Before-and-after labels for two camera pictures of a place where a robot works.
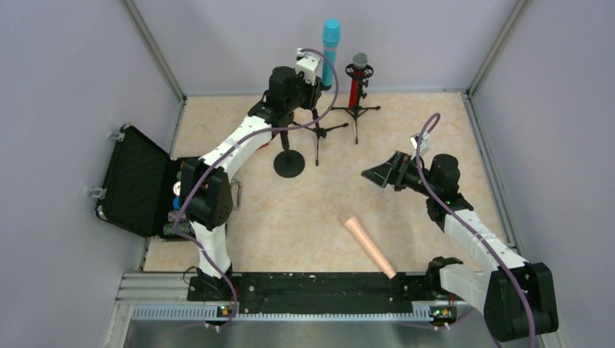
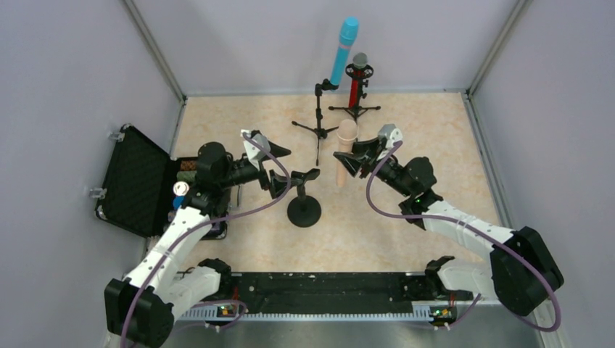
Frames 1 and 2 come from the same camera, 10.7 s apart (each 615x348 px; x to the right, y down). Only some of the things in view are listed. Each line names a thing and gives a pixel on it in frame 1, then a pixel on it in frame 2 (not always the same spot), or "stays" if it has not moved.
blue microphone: (331, 28) → (347, 35)
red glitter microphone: (360, 61) stays
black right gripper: (400, 169) → (376, 156)
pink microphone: (352, 224) → (347, 131)
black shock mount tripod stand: (362, 75) stays
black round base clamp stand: (288, 163) → (303, 211)
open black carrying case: (141, 187) stays
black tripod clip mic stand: (319, 131) stays
